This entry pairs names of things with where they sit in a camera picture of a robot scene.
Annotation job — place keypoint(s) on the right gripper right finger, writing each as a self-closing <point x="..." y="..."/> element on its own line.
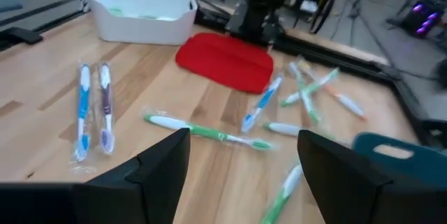
<point x="349" y="189"/>

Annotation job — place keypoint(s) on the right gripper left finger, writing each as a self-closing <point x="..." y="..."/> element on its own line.
<point x="139" y="192"/>

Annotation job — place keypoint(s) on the green toothbrush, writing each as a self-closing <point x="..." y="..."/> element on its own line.
<point x="324" y="79"/>
<point x="206" y="131"/>
<point x="279" y="199"/>
<point x="283" y="128"/>
<point x="115" y="11"/>
<point x="309" y="107"/>

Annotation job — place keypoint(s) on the purple toothbrush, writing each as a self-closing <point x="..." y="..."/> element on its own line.
<point x="105" y="102"/>

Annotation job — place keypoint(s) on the blue toothbrush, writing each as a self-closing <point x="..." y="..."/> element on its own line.
<point x="263" y="102"/>
<point x="83" y="105"/>

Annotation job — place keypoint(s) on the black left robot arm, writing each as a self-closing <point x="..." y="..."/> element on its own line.
<point x="258" y="7"/>

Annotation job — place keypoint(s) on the teal plastic bin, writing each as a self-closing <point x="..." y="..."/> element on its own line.
<point x="429" y="163"/>

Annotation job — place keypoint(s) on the red plastic bin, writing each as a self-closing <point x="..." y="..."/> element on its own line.
<point x="223" y="60"/>

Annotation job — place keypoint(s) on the white plastic bin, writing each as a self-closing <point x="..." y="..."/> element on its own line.
<point x="139" y="28"/>

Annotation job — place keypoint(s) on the computer with purple lights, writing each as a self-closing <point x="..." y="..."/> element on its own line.
<point x="424" y="18"/>

